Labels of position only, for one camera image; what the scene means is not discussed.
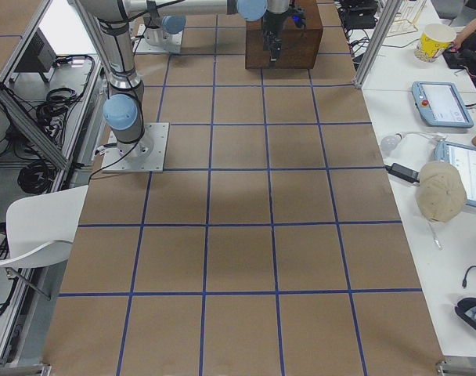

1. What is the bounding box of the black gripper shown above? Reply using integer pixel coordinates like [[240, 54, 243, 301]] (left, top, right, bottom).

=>
[[261, 10, 285, 63]]

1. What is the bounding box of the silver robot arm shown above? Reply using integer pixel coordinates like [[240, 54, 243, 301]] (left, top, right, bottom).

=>
[[79, 1, 291, 171], [143, 16, 186, 45]]

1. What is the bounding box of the dark wooden drawer cabinet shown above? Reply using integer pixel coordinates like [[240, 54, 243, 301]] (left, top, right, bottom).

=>
[[244, 1, 323, 70]]

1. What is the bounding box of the white light bulb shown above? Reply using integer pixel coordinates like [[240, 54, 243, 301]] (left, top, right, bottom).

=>
[[380, 133, 404, 154]]

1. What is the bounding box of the yellow popcorn bucket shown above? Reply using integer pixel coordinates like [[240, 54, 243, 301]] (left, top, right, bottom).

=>
[[414, 23, 456, 63]]

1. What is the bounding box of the black power adapter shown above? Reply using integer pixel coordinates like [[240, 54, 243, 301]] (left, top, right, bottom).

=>
[[385, 163, 420, 183]]

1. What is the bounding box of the blue teach pendant far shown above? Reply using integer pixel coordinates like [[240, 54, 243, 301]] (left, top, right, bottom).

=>
[[411, 81, 474, 128]]

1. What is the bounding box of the blue teach pendant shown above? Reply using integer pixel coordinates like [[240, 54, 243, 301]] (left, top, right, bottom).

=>
[[411, 81, 474, 128], [434, 140, 476, 207]]

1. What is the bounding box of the beige baseball cap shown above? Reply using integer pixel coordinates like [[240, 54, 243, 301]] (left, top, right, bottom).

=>
[[416, 161, 467, 222]]

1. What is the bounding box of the blue teach pendant near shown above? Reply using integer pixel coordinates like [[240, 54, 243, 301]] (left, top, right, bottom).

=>
[[434, 140, 476, 207]]

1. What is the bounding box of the white plastic chair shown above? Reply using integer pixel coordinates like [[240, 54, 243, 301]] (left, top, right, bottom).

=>
[[0, 185, 88, 300]]

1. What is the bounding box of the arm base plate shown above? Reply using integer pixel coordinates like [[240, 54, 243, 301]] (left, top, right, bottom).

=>
[[102, 122, 169, 173], [133, 24, 183, 55]]

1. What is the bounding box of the gold wire rack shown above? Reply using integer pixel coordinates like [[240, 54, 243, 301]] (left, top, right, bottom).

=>
[[387, 0, 426, 37]]

